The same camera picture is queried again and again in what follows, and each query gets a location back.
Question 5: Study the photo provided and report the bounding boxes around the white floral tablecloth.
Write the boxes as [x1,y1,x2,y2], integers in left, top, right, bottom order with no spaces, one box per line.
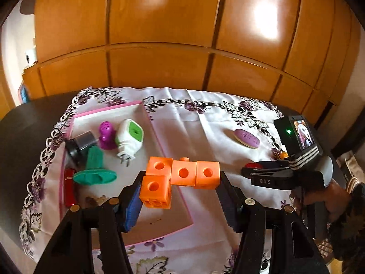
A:
[18,86,337,274]

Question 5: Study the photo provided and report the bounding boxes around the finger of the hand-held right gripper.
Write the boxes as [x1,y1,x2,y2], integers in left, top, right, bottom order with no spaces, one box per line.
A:
[241,160,291,175]
[250,174,294,190]

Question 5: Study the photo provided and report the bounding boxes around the black and grey cylinder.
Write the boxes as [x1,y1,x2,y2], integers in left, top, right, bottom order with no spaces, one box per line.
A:
[65,131,97,169]

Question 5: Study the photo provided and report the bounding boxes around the white green plug-in device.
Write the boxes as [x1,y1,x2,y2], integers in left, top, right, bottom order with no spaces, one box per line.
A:
[115,119,144,166]

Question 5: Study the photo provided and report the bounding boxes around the teal plastic toy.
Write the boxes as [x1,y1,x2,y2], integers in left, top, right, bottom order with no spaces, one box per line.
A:
[73,145,118,185]

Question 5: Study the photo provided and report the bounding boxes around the pink shallow tray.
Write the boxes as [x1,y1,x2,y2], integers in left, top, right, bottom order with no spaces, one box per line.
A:
[59,100,195,247]

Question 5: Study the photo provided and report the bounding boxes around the purple oval disc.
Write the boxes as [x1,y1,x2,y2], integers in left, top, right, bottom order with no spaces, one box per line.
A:
[234,129,261,149]

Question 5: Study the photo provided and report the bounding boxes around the magenta plastic toy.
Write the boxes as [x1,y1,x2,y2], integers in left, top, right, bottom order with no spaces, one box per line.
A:
[98,121,117,150]

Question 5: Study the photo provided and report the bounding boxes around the person's right hand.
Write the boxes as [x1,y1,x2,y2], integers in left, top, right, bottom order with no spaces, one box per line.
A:
[292,181,353,224]

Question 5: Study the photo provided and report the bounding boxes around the red flat case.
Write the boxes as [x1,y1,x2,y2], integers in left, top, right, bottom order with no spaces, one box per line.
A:
[63,168,76,208]

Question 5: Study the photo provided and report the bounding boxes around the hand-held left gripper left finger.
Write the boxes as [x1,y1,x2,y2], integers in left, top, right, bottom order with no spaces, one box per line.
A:
[34,171,146,274]

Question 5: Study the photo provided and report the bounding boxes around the wooden wardrobe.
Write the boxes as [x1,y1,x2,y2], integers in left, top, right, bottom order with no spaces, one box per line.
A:
[21,0,361,106]

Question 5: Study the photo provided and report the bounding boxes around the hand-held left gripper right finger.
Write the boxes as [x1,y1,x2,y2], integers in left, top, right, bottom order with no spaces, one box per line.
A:
[216,171,330,274]

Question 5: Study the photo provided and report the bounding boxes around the orange linked cubes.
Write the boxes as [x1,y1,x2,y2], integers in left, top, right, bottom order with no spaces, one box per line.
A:
[139,156,221,209]

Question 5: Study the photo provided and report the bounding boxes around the blue and pink box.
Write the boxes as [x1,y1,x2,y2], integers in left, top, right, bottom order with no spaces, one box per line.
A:
[18,82,29,105]

